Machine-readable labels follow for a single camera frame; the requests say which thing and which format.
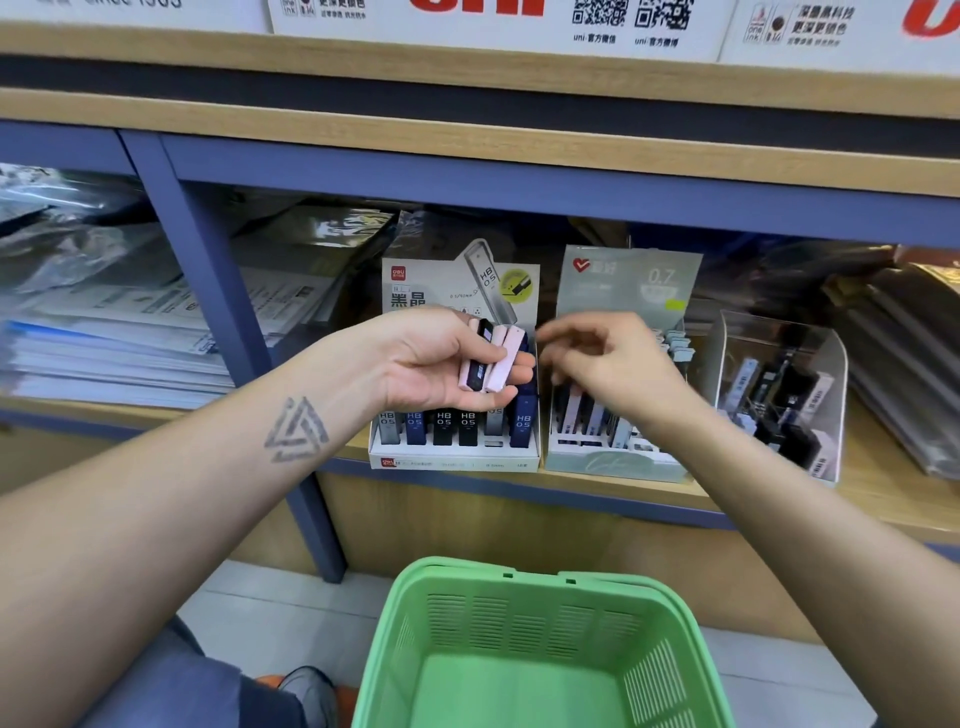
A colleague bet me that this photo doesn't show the person's right hand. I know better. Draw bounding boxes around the person's right hand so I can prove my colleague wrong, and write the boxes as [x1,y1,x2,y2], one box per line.
[535,310,701,440]

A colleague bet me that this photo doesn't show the person's left hand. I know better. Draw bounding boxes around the person's left hand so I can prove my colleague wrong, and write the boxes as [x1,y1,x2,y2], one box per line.
[360,307,539,416]

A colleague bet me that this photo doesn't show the white display box red label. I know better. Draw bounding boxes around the white display box red label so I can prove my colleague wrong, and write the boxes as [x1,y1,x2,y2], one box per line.
[369,240,543,474]

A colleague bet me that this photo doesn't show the pale green display box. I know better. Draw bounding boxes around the pale green display box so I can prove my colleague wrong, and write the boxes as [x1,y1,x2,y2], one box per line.
[543,246,704,485]

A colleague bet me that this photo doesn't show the clear plastic display box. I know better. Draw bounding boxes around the clear plastic display box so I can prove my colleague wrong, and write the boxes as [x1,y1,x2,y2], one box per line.
[693,310,851,486]

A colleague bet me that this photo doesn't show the green plastic basket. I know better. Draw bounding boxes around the green plastic basket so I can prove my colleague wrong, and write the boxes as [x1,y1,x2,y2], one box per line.
[352,556,737,728]

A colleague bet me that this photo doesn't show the person's right forearm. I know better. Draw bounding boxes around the person's right forearm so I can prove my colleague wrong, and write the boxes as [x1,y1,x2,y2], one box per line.
[660,402,960,728]

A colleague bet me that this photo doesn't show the person's left forearm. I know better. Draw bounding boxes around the person's left forearm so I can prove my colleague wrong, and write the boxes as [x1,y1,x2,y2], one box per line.
[0,348,407,728]

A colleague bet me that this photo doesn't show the row of white boxes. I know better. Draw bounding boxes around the row of white boxes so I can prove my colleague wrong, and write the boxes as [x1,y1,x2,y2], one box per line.
[0,0,960,78]

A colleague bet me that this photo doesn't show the dark plastic-wrapped packs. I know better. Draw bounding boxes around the dark plastic-wrapped packs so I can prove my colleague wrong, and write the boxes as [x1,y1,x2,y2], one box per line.
[697,240,960,482]

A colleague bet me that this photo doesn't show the stack of wrapped paper packs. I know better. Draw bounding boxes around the stack of wrapped paper packs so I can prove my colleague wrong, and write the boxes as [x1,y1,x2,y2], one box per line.
[0,165,396,413]

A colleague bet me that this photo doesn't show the colourful printed mat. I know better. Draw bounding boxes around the colourful printed mat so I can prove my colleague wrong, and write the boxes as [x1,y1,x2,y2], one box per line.
[255,675,362,728]

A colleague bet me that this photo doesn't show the grey sneaker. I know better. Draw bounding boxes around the grey sneaker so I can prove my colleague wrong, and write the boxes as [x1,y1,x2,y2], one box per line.
[279,664,344,728]

